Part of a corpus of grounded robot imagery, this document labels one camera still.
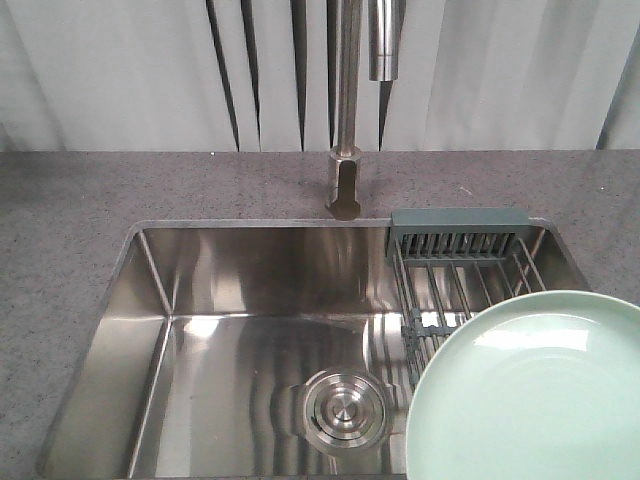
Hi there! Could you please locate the round steel sink drain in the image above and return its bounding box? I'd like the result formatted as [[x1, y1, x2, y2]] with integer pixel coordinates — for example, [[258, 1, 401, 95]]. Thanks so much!
[[291, 369, 393, 456]]

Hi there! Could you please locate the stainless steel faucet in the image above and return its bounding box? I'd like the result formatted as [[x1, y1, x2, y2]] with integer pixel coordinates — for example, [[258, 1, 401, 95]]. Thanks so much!
[[326, 1, 405, 221]]

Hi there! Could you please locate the stainless steel sink basin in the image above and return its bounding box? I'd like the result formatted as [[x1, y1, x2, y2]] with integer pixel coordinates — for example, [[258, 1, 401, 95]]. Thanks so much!
[[38, 218, 588, 479]]

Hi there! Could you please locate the white pleated curtain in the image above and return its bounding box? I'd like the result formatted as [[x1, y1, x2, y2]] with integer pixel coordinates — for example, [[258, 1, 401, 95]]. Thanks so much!
[[1, 1, 639, 152]]

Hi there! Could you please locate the light green round plate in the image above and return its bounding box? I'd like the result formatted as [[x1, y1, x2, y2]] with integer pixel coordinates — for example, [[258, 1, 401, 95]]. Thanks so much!
[[405, 290, 639, 479]]

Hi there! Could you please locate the grey green dish rack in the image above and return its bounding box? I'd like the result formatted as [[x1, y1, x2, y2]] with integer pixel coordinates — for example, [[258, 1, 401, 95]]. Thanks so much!
[[386, 208, 547, 388]]

